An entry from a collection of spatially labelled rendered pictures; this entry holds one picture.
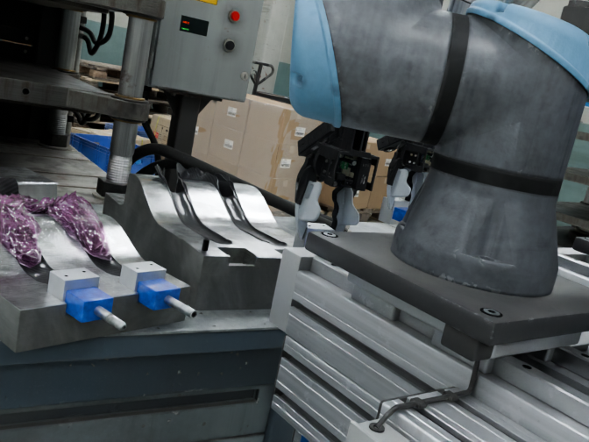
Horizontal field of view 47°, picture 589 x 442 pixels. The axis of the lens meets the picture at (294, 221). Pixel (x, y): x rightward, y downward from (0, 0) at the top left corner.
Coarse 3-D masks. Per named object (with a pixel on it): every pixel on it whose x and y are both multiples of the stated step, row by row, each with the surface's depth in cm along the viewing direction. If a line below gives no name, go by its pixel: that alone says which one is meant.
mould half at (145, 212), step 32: (128, 192) 131; (160, 192) 125; (192, 192) 130; (256, 192) 139; (128, 224) 130; (160, 224) 117; (224, 224) 126; (256, 224) 130; (160, 256) 115; (192, 256) 105; (224, 256) 103; (256, 256) 107; (192, 288) 104; (224, 288) 105; (256, 288) 108
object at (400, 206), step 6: (384, 198) 149; (396, 198) 150; (384, 204) 149; (396, 204) 147; (402, 204) 149; (408, 204) 150; (384, 210) 149; (390, 210) 148; (396, 210) 147; (402, 210) 146; (384, 216) 149; (390, 216) 148; (396, 216) 147; (402, 216) 146; (384, 222) 149; (390, 222) 148; (396, 222) 149
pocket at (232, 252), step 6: (228, 252) 109; (234, 252) 110; (240, 252) 110; (246, 252) 110; (234, 258) 110; (240, 258) 111; (246, 258) 110; (252, 258) 108; (234, 264) 105; (240, 264) 106; (246, 264) 110; (252, 264) 108
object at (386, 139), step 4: (384, 136) 151; (388, 136) 149; (376, 140) 152; (380, 140) 151; (384, 140) 150; (388, 140) 149; (392, 140) 148; (396, 140) 147; (400, 140) 146; (380, 144) 151; (384, 144) 150; (388, 144) 149; (392, 144) 148; (396, 144) 149; (380, 148) 151; (384, 148) 151; (388, 148) 150; (392, 148) 151; (396, 148) 153; (388, 152) 153
